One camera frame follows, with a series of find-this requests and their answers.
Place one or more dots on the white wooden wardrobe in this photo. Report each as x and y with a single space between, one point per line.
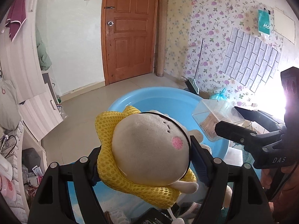
20 65

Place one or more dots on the person's right hand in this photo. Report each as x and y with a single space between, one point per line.
266 178

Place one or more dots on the teal paper bag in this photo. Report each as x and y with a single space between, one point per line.
264 25

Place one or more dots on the clear plastic toothpick box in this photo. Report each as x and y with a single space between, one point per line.
210 112

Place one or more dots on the maroon hanging towel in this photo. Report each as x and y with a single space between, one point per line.
16 18

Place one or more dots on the light blue plastic basin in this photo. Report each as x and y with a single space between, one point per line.
178 104

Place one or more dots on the white electric kettle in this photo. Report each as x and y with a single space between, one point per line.
6 168

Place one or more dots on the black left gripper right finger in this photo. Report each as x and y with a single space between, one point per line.
248 202

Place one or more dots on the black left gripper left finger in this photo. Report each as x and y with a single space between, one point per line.
62 187

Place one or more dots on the green hanging jacket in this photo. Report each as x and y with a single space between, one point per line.
43 58

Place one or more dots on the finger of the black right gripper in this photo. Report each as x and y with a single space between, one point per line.
252 141
262 118

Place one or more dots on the yellow mesh plush doll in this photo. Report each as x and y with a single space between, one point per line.
146 154

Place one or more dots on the pink water bottle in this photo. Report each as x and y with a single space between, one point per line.
8 189

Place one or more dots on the black rectangular bottle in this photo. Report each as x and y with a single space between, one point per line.
152 216

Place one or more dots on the brown wooden door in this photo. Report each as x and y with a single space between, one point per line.
128 30

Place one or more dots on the blue plastic bag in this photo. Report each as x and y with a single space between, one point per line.
219 96

